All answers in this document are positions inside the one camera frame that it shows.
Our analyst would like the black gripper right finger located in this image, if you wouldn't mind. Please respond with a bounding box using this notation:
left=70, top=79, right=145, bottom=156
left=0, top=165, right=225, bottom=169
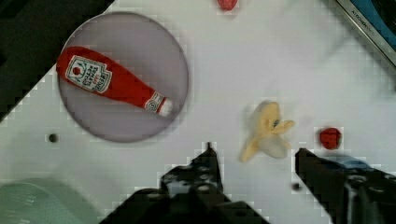
left=295, top=148, right=396, bottom=224

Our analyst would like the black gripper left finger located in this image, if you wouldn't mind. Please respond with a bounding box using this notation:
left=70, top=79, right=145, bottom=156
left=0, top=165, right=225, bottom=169
left=99, top=143, right=270, bottom=224

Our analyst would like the plush peeled banana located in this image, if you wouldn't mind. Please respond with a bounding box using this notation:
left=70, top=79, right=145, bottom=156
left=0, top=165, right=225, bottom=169
left=240, top=102, right=295, bottom=162

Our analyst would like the blue cup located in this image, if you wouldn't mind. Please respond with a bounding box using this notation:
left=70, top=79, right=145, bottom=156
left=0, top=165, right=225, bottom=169
left=329, top=155, right=373, bottom=171

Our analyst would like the small red raspberry toy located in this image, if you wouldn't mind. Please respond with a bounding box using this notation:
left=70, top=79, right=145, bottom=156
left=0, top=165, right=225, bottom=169
left=319, top=128, right=342, bottom=150

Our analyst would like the green colander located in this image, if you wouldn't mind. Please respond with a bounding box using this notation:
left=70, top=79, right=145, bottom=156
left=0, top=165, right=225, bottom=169
left=0, top=178, right=100, bottom=224

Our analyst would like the grey round plate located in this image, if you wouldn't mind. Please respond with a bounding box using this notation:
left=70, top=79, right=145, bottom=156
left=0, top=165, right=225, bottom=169
left=55, top=12, right=190, bottom=143

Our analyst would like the plush red ketchup bottle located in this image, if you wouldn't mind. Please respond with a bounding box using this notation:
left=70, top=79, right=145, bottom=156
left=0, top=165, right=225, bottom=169
left=56, top=46, right=173, bottom=117

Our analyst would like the red strawberry toy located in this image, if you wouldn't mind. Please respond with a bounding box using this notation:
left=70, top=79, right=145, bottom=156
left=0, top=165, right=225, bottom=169
left=217, top=0, right=238, bottom=11

